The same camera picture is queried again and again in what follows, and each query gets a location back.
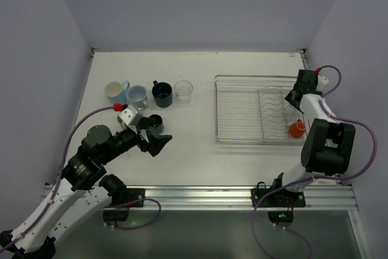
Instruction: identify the small dark blue cup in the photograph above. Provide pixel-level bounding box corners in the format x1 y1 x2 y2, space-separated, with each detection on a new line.
149 114 164 135

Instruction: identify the pale grey-blue mug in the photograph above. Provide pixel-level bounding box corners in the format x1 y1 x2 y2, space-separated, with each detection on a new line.
127 85 149 110

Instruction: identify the orange cup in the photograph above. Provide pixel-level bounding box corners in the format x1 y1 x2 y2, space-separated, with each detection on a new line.
289 119 306 139

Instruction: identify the large dark blue mug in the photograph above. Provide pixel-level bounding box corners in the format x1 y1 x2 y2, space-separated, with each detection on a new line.
152 80 173 108

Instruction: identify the light blue mug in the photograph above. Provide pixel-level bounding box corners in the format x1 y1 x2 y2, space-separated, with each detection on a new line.
104 80 130 104

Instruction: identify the clear faceted glass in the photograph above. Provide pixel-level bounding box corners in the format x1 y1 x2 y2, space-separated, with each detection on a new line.
174 80 193 105

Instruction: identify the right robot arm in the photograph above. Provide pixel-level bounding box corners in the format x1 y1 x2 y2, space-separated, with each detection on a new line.
270 69 356 192

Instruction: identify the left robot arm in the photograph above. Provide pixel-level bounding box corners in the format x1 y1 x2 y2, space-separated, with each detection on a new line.
1 125 172 258

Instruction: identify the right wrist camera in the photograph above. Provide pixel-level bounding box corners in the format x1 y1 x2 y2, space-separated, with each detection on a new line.
316 74 329 92

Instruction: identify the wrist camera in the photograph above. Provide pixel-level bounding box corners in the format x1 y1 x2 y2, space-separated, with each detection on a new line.
316 74 329 92
117 105 142 129

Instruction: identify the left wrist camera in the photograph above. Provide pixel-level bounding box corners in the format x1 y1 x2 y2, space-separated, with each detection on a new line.
117 105 142 129

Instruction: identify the metal wire dish rack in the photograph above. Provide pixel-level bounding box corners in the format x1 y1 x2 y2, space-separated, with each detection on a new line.
214 75 306 146

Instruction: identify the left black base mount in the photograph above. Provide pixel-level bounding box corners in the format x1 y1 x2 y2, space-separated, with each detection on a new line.
102 188 145 226

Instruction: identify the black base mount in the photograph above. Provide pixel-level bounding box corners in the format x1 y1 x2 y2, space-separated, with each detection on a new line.
102 188 145 226
250 179 306 227

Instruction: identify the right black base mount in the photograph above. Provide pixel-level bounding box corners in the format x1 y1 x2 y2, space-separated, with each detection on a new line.
250 179 306 227

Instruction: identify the aluminium front rail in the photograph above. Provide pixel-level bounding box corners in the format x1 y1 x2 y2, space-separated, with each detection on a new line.
38 183 358 211

